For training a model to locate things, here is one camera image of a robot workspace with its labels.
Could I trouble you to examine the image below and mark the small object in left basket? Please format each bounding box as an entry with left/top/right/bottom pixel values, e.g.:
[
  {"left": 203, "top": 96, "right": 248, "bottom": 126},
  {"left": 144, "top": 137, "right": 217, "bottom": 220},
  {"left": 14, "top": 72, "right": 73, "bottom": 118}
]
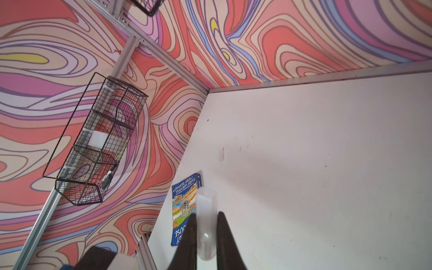
[{"left": 101, "top": 171, "right": 113, "bottom": 190}]

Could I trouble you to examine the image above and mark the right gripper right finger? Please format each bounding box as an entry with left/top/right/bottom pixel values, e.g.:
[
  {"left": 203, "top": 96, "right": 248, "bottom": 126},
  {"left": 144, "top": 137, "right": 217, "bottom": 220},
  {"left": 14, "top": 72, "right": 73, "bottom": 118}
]
[{"left": 217, "top": 211, "right": 246, "bottom": 270}]

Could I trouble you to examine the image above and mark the black wire basket left wall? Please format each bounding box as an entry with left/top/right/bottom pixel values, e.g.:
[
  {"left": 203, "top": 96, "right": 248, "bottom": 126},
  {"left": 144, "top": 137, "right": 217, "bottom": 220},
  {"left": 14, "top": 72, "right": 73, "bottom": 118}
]
[{"left": 42, "top": 72, "right": 148, "bottom": 206}]

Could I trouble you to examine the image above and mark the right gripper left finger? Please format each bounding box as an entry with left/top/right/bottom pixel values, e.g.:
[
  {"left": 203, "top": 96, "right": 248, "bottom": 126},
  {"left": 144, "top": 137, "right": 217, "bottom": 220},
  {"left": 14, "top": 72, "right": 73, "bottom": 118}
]
[{"left": 168, "top": 214, "right": 198, "bottom": 270}]

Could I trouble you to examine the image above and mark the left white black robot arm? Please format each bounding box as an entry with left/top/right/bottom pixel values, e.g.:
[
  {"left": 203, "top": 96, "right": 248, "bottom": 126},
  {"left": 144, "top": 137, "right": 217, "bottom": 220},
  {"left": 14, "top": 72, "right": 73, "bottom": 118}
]
[{"left": 73, "top": 246, "right": 139, "bottom": 270}]

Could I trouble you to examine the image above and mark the blue treehouse paperback book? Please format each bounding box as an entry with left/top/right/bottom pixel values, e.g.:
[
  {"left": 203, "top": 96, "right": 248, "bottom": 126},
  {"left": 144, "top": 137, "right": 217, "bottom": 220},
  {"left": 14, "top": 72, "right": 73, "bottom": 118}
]
[{"left": 171, "top": 173, "right": 202, "bottom": 246}]

